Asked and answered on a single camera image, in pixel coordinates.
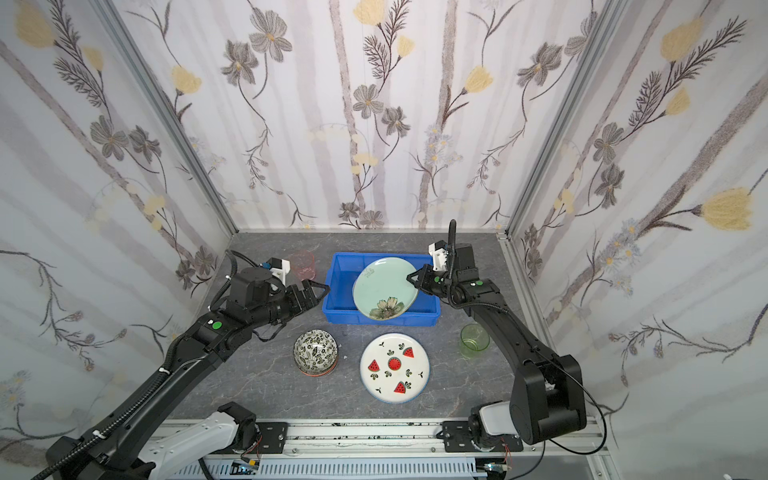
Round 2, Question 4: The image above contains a mint green flower plate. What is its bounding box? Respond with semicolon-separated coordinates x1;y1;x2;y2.
352;257;418;321

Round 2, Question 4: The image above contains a watermelon pattern plate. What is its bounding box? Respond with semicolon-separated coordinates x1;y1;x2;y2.
359;333;431;404

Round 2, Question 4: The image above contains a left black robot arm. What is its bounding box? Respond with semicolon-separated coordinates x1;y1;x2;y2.
36;250;331;479

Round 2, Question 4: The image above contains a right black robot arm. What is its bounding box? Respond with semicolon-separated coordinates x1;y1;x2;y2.
406;220;593;445

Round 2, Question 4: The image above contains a pink glass cup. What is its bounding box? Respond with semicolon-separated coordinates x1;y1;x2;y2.
289;250;316;280

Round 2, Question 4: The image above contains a black white patterned bowl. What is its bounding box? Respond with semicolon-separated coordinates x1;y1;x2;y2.
293;329;339;377

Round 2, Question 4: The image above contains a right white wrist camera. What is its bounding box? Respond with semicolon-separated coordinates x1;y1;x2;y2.
428;240;449;272

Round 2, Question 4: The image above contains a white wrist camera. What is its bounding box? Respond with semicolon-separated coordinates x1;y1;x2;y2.
428;240;449;272
260;258;291;286

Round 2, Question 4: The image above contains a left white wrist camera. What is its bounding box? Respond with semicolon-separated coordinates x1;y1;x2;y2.
260;258;291;286

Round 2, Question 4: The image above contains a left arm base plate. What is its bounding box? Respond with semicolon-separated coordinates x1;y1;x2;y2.
232;422;289;456

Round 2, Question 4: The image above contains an aluminium rail frame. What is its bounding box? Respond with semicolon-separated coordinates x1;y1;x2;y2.
143;418;613;480

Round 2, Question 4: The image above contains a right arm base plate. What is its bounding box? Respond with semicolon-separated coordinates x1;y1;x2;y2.
435;420;524;453

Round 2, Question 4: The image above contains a white slotted cable duct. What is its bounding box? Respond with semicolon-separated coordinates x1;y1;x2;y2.
206;458;488;479

